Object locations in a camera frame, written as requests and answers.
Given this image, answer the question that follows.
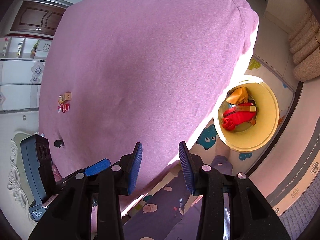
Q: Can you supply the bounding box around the red milk candy wrapper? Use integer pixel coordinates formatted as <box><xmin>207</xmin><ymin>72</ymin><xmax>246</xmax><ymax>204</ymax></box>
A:
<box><xmin>57</xmin><ymin>103</ymin><xmax>70</xmax><ymax>113</ymax></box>

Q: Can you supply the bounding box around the gold cosmetics box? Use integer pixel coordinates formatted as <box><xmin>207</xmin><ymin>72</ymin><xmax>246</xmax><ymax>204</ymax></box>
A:
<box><xmin>62</xmin><ymin>92</ymin><xmax>72</xmax><ymax>103</ymax></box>

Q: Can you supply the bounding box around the red cloth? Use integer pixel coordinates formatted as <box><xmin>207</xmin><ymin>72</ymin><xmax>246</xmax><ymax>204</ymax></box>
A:
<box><xmin>222</xmin><ymin>118</ymin><xmax>236</xmax><ymax>131</ymax></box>

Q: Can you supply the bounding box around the red umbrella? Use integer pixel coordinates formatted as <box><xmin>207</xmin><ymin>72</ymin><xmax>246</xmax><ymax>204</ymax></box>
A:
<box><xmin>221</xmin><ymin>102</ymin><xmax>257</xmax><ymax>127</ymax></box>

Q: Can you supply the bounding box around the mustard drawstring pouch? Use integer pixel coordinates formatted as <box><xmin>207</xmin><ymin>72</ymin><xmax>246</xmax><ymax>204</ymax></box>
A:
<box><xmin>225</xmin><ymin>87</ymin><xmax>249</xmax><ymax>105</ymax></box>

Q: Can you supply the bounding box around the amber perfume bottle gold cap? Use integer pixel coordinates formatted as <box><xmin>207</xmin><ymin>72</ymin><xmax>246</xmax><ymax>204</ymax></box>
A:
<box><xmin>235</xmin><ymin>105</ymin><xmax>257</xmax><ymax>112</ymax></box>

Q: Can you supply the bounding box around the yellow round trash bin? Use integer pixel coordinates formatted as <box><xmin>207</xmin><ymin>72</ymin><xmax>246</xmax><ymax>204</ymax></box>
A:
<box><xmin>213</xmin><ymin>75</ymin><xmax>279</xmax><ymax>153</ymax></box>

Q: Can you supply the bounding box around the tufted grey headboard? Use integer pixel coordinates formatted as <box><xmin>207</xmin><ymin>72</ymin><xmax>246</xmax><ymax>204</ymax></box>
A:
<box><xmin>7</xmin><ymin>131</ymin><xmax>37</xmax><ymax>225</ymax></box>

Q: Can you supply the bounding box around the grey quilted window seat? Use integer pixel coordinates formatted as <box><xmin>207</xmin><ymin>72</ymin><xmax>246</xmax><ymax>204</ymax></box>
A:
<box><xmin>248</xmin><ymin>79</ymin><xmax>319</xmax><ymax>239</ymax></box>

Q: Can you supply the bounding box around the purple patterned pyjama leg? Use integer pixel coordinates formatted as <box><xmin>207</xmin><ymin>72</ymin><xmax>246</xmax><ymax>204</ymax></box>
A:
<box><xmin>122</xmin><ymin>139</ymin><xmax>233</xmax><ymax>240</ymax></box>

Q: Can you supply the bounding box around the cartoon print floor mat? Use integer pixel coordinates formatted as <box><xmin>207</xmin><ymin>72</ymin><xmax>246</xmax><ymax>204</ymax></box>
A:
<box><xmin>121</xmin><ymin>55</ymin><xmax>298</xmax><ymax>218</ymax></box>

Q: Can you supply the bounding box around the white wardrobe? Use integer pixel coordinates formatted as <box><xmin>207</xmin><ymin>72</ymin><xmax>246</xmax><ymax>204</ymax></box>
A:
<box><xmin>1</xmin><ymin>0</ymin><xmax>83</xmax><ymax>113</ymax></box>

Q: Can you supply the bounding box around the pink bedspread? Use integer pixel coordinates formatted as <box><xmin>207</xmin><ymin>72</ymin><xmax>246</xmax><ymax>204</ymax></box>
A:
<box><xmin>39</xmin><ymin>0</ymin><xmax>259</xmax><ymax>209</ymax></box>

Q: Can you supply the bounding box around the dark wooden cabinet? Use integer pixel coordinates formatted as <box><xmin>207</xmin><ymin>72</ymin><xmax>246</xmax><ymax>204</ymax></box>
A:
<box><xmin>10</xmin><ymin>1</ymin><xmax>65</xmax><ymax>36</ymax></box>

